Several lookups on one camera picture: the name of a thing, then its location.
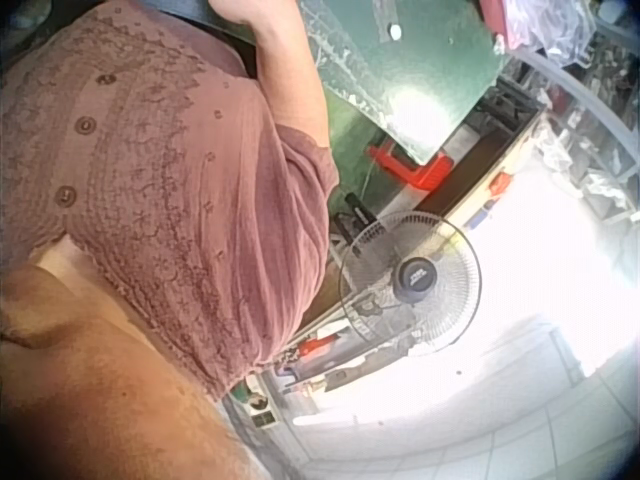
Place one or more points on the cluttered storage shelf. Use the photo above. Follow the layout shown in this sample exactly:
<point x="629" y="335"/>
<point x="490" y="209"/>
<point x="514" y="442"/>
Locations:
<point x="580" y="130"/>

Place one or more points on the wooden workbench frame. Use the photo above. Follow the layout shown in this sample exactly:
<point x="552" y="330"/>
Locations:
<point x="480" y="150"/>

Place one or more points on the red plastic stool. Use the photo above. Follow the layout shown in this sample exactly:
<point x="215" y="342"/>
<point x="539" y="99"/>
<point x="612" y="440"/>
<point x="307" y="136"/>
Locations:
<point x="415" y="167"/>

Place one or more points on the white electric fan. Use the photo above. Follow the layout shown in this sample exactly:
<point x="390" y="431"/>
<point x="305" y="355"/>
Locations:
<point x="411" y="282"/>

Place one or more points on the white power strip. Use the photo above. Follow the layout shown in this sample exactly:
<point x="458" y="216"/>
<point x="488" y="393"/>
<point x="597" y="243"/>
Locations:
<point x="260" y="407"/>

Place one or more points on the green cutting mat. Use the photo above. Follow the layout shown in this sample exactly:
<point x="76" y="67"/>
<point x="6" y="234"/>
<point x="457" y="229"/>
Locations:
<point x="415" y="65"/>

